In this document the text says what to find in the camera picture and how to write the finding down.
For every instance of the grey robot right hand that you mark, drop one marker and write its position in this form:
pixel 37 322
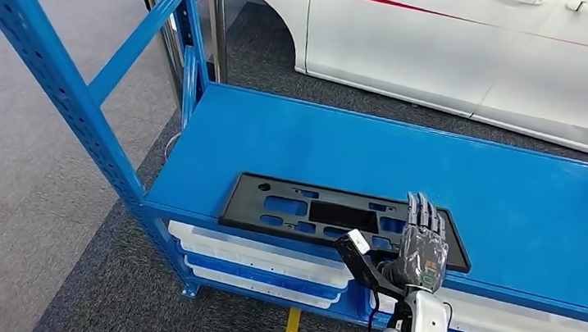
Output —
pixel 424 255

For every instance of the black plastic panel part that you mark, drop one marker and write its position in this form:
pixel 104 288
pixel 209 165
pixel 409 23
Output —
pixel 246 209

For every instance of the blue metal shelf rack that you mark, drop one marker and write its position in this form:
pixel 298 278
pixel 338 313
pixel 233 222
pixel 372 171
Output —
pixel 355 155

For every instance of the white car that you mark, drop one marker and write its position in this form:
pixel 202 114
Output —
pixel 422 41

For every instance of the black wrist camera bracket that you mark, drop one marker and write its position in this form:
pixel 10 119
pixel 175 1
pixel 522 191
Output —
pixel 365 270

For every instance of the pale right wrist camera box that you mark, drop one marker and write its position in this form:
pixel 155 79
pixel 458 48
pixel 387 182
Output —
pixel 358 241

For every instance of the chrome stanchion post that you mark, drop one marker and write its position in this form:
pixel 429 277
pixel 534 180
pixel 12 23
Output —
pixel 218 26

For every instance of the black-topped stanchion post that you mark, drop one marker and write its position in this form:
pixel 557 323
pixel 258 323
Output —
pixel 168 37

